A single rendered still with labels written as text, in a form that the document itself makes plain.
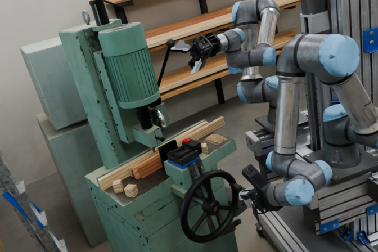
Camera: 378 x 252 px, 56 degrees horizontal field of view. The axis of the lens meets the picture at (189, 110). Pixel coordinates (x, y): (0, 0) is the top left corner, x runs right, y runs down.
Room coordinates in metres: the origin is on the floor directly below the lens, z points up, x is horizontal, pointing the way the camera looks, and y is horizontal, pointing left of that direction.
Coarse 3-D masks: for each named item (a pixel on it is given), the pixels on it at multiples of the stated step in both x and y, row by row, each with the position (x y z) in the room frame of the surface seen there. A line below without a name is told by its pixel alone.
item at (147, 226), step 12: (96, 180) 1.56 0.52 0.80; (216, 180) 1.39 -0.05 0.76; (96, 192) 1.55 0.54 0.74; (204, 192) 1.34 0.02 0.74; (108, 204) 1.44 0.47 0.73; (168, 204) 1.24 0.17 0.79; (180, 204) 1.27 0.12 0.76; (192, 204) 1.30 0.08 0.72; (120, 216) 1.35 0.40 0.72; (132, 216) 1.22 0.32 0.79; (156, 216) 1.20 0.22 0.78; (168, 216) 1.23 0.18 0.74; (144, 228) 1.17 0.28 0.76; (156, 228) 1.19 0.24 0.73
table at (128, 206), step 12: (228, 144) 1.45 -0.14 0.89; (216, 156) 1.40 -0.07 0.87; (132, 180) 1.31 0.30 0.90; (144, 180) 1.29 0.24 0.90; (156, 180) 1.27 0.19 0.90; (168, 180) 1.26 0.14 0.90; (108, 192) 1.26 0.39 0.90; (120, 192) 1.24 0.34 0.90; (144, 192) 1.20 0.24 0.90; (156, 192) 1.22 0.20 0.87; (168, 192) 1.25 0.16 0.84; (180, 192) 1.19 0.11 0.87; (120, 204) 1.16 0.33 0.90; (132, 204) 1.16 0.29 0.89; (144, 204) 1.18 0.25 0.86
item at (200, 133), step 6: (216, 120) 1.63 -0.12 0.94; (222, 120) 1.64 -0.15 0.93; (204, 126) 1.59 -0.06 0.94; (210, 126) 1.60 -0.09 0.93; (216, 126) 1.62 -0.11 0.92; (192, 132) 1.56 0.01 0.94; (198, 132) 1.55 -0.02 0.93; (204, 132) 1.57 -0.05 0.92; (210, 132) 1.59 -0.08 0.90; (192, 138) 1.53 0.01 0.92; (198, 138) 1.55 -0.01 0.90; (180, 144) 1.49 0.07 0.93; (138, 162) 1.38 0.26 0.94; (132, 174) 1.34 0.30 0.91
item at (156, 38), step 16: (112, 0) 3.35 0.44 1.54; (128, 0) 3.47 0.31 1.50; (288, 0) 4.17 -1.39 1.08; (208, 16) 3.87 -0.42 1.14; (224, 16) 3.86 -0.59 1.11; (160, 32) 3.54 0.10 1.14; (176, 32) 3.60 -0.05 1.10; (192, 32) 3.57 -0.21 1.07; (208, 32) 3.71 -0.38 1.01; (288, 32) 4.55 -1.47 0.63; (160, 48) 3.47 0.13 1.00; (208, 64) 3.88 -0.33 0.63; (224, 64) 3.81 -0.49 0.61; (176, 80) 3.57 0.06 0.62; (192, 80) 3.60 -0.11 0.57; (208, 80) 3.67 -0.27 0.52; (160, 96) 3.43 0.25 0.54
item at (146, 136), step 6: (138, 126) 1.46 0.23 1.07; (156, 126) 1.42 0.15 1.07; (138, 132) 1.43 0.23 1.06; (144, 132) 1.39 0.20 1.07; (150, 132) 1.37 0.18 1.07; (156, 132) 1.39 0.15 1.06; (138, 138) 1.44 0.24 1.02; (144, 138) 1.40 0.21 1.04; (150, 138) 1.37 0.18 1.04; (144, 144) 1.41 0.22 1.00; (150, 144) 1.36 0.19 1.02; (156, 144) 1.38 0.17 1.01
